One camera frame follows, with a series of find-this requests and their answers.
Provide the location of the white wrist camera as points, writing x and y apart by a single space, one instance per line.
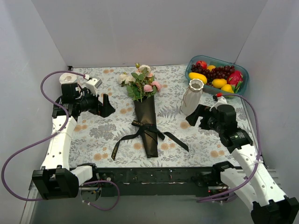
93 84
219 100

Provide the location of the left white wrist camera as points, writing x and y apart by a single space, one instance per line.
93 84

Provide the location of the white toilet paper roll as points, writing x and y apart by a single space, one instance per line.
68 78

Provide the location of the red dragon fruit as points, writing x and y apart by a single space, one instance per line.
235 80

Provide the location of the peach rose stem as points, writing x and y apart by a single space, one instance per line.
144 69

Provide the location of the yellow pear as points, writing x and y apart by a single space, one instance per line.
227 88

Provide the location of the white ribbed ceramic vase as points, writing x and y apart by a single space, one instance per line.
192 96

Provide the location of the yellow lemon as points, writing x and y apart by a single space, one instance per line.
219 83

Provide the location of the small orange fruit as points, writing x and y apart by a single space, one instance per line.
211 67

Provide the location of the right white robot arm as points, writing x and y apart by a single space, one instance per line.
266 201

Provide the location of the white rose stems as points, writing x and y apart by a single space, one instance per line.
128 81

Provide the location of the pink rose stem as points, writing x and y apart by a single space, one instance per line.
151 89

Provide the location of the teal plastic fruit tub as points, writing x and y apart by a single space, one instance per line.
217 63

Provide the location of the dark purple grapes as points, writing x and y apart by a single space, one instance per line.
219 72

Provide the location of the yellow mango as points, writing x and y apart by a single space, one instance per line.
194 75

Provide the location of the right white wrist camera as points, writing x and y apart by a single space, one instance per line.
219 100

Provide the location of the black wrapping paper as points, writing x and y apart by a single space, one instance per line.
146 117

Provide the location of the black ribbon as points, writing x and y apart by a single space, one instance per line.
152 128

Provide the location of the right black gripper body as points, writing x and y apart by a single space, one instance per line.
202 119

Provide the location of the floral table mat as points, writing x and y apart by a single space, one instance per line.
100 140

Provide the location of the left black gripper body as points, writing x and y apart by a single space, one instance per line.
100 108

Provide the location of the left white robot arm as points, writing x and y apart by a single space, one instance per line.
61 137

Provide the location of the red apple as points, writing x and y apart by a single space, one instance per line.
201 64

